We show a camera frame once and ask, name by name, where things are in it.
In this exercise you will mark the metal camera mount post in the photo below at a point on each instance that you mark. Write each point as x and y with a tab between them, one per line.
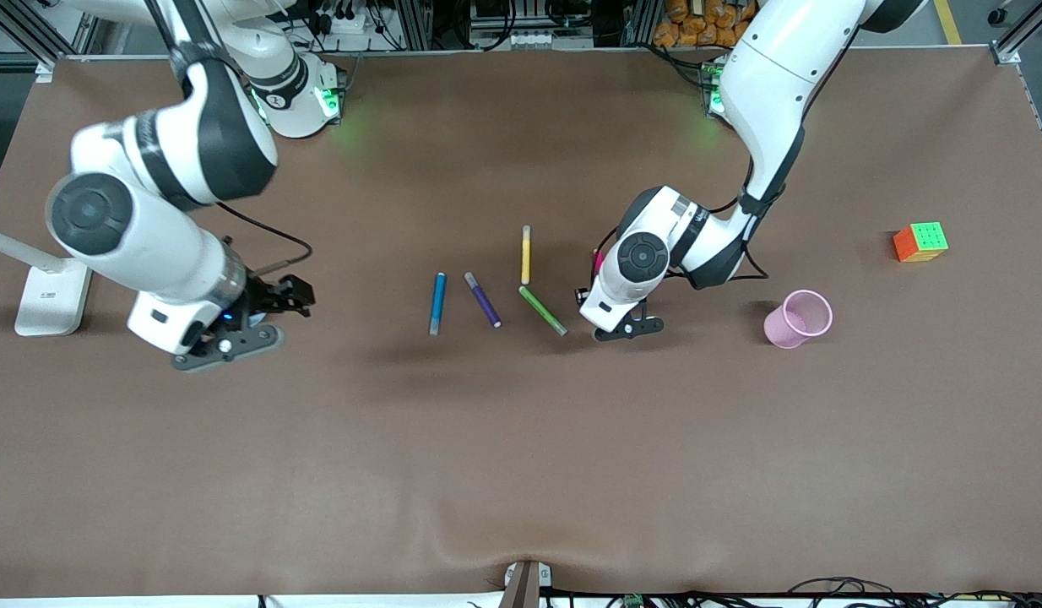
525	584

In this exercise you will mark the colourful puzzle cube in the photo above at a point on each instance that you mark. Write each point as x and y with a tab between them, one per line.
920	242

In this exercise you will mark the white lamp stand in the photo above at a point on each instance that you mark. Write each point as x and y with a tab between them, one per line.
52	295

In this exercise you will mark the blue marker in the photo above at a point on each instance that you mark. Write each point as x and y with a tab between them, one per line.
437	304

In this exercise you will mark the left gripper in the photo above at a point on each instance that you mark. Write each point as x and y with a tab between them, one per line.
580	295

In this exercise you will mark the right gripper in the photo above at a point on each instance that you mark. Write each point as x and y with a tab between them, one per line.
266	298

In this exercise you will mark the purple marker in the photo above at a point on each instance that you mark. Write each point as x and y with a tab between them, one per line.
483	301

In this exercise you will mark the orange snack bag pile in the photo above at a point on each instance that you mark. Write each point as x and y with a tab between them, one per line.
686	25

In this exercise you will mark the green marker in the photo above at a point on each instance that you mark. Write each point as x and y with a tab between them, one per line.
542	310

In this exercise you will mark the white power strip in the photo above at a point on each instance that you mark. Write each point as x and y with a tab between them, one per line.
344	21

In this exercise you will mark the white connector strip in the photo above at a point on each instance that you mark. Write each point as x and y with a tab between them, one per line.
538	39

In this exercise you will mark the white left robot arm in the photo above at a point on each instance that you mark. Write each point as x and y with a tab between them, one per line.
774	84

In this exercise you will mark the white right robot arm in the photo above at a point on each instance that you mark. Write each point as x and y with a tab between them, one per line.
149	245

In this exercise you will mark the brown table mat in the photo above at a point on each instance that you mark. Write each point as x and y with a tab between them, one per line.
521	464

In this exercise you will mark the pink plastic cup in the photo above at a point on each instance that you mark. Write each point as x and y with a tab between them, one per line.
795	321

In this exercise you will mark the yellow marker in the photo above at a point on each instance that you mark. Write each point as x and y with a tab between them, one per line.
526	257

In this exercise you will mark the aluminium frame strut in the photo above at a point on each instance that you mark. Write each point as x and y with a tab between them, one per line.
31	29
1023	29

